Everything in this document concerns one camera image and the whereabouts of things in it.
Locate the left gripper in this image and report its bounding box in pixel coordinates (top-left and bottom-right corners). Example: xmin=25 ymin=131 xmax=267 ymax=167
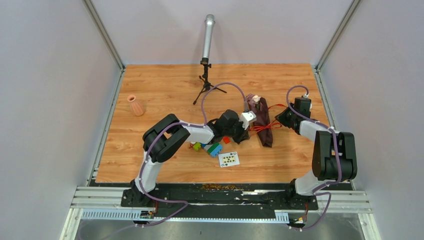
xmin=223 ymin=119 xmax=251 ymax=146

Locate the red ribbon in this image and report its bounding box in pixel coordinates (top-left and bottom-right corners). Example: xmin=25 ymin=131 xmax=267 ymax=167
xmin=248 ymin=103 xmax=287 ymax=134

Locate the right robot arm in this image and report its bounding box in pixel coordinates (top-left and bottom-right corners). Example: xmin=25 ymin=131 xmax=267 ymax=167
xmin=275 ymin=97 xmax=358 ymax=209

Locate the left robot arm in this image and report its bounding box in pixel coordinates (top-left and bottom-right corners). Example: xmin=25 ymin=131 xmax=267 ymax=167
xmin=121 ymin=109 xmax=256 ymax=208

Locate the pink ribbed vase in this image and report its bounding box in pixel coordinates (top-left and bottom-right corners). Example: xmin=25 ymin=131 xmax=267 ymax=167
xmin=127 ymin=94 xmax=145 ymax=117

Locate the orange toy block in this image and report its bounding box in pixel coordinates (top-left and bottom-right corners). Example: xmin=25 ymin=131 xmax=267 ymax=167
xmin=222 ymin=136 xmax=231 ymax=144

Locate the nine of spades card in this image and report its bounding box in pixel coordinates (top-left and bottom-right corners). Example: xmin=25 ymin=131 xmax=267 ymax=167
xmin=218 ymin=151 xmax=240 ymax=168

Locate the multicolour toy brick car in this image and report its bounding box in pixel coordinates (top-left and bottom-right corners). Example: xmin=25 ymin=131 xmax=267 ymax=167
xmin=189 ymin=142 xmax=223 ymax=158

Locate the green toy block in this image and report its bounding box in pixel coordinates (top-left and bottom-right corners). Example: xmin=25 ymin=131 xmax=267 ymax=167
xmin=192 ymin=142 xmax=202 ymax=151

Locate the black tripod stand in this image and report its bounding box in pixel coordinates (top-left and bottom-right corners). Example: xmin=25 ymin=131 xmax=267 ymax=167
xmin=192 ymin=61 xmax=214 ymax=105

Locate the silver microphone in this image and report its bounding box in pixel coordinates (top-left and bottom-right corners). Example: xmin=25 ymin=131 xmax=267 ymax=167
xmin=200 ymin=14 xmax=215 ymax=65

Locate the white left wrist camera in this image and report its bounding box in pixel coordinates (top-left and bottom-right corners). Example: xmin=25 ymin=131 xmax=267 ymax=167
xmin=239 ymin=111 xmax=257 ymax=130

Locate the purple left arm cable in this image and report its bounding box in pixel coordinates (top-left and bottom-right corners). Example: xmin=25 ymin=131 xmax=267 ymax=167
xmin=138 ymin=82 xmax=250 ymax=229

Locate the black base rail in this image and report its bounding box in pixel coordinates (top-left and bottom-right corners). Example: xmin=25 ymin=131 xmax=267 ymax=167
xmin=89 ymin=181 xmax=354 ymax=221

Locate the white slotted cable duct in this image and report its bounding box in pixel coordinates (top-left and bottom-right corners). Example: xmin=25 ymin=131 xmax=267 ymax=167
xmin=81 ymin=205 xmax=290 ymax=224

